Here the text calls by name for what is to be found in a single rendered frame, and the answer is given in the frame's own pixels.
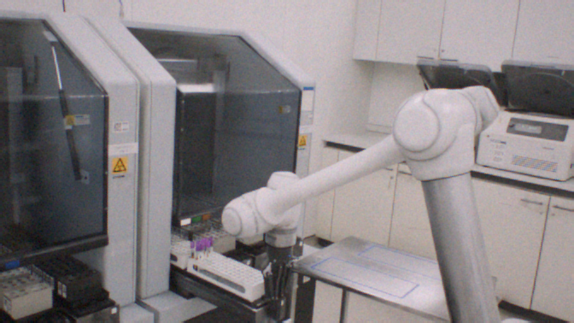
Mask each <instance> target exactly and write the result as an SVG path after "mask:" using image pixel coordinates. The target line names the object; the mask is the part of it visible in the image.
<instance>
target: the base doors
mask: <svg viewBox="0 0 574 323"><path fill-rule="evenodd" d="M352 155H356V154H355V153H351V152H347V151H342V150H334V149H330V148H326V147H324V149H323V159H322V169H321V170H323V169H325V168H327V167H329V166H332V165H334V164H336V163H338V162H340V161H341V160H344V159H346V158H348V157H350V156H352ZM386 168H388V169H392V168H393V169H394V170H393V171H390V170H386V169H380V170H378V171H377V172H374V173H370V174H368V175H366V176H364V177H361V178H360V179H357V180H355V181H353V182H350V183H348V184H346V185H342V186H340V187H337V188H335V189H333V190H330V191H327V192H325V193H323V194H319V199H318V208H317V219H316V228H315V237H318V238H323V239H326V240H329V241H332V242H334V243H335V242H337V241H340V240H342V239H344V238H347V237H349V236H353V237H356V238H362V239H365V240H368V241H372V242H375V243H379V244H384V245H387V246H389V247H394V248H397V249H400V250H405V251H408V253H413V254H415V255H421V256H424V257H427V258H430V259H434V260H437V258H436V249H435V245H434V241H433V237H432V232H431V224H429V221H428V216H427V211H426V207H425V200H424V194H423V191H422V186H421V184H420V181H417V180H416V179H415V178H414V176H413V175H408V174H404V173H399V171H403V172H405V173H411V171H410V169H408V166H407V165H404V164H399V163H397V164H395V165H392V166H388V167H386ZM390 176H394V178H393V179H391V180H390ZM389 182H390V186H389V189H388V188H387V187H388V183H389ZM471 182H472V185H473V190H474V194H475V198H476V203H477V211H478V214H479V219H480V224H481V227H482V232H483V240H484V244H485V249H486V253H487V257H488V262H489V269H490V273H491V275H492V276H495V277H497V283H496V284H495V294H496V295H499V296H501V297H502V300H505V301H508V302H512V303H515V304H517V305H520V307H521V306H522V308H527V309H532V310H535V311H538V312H540V313H543V314H547V315H550V316H553V317H555V318H558V319H561V320H565V321H568V322H570V323H574V212H570V211H566V210H563V209H558V208H553V206H556V205H558V207H560V208H567V209H571V210H573V209H574V200H571V199H566V198H562V197H555V196H549V195H544V194H540V193H535V192H532V191H525V190H520V189H516V188H512V187H508V186H504V185H497V184H493V183H488V182H484V181H480V179H473V178H471ZM550 197H551V201H550ZM521 198H526V199H527V200H530V201H531V202H532V201H535V203H542V206H541V205H537V204H533V203H527V202H523V200H521ZM498 202H500V203H508V204H512V205H514V208H511V207H508V206H503V205H499V204H497V203H498ZM549 202H550V207H549ZM548 207H549V211H548ZM540 211H542V214H539V212H540ZM547 212H548V216H547ZM552 213H555V216H552ZM546 216H547V221H546ZM545 221H546V226H545ZM544 227H545V232H544ZM543 232H544V236H543ZM542 237H543V241H542ZM541 247H542V251H541ZM540 251H541V256H540ZM539 256H540V261H539ZM538 262H539V267H538ZM537 267H538V271H537ZM536 272H537V276H536ZM535 281H536V285H535ZM534 285H535V291H534ZM533 291H534V296H533ZM531 297H532V301H531ZM530 301H531V306H530Z"/></svg>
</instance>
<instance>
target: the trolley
mask: <svg viewBox="0 0 574 323"><path fill-rule="evenodd" d="M298 274H300V275H303V276H306V277H309V278H311V279H316V280H318V281H320V282H324V283H327V284H329V285H333V287H336V288H338V289H342V290H343V297H342V306H340V314H339V323H347V318H348V309H349V293H350V292H351V293H354V294H356V295H360V296H363V297H366V298H369V299H372V300H374V301H376V302H381V303H384V304H387V305H390V306H391V307H394V308H399V309H402V311H403V310H405V312H407V313H409V314H414V315H417V316H419V317H422V318H425V319H427V320H432V321H434V322H436V323H450V320H449V315H448V308H447V304H446V300H445V296H444V290H443V286H442V279H441V274H440V270H439V266H438V261H437V260H434V259H430V258H427V257H424V256H421V255H415V254H413V253H408V251H405V250H400V249H397V248H394V247H389V246H387V245H384V244H379V243H375V242H372V241H368V240H365V239H362V238H356V237H353V236H349V237H347V238H344V239H342V240H340V241H337V242H335V243H334V244H331V245H329V246H327V247H325V248H324V249H323V250H319V251H317V252H315V253H313V254H311V255H309V256H307V257H305V258H302V259H301V260H299V261H295V265H294V268H293V270H292V274H291V278H290V284H289V289H288V294H286V306H285V317H284V320H288V319H291V320H292V322H291V323H294V317H295V306H296V286H297V275H298Z"/></svg>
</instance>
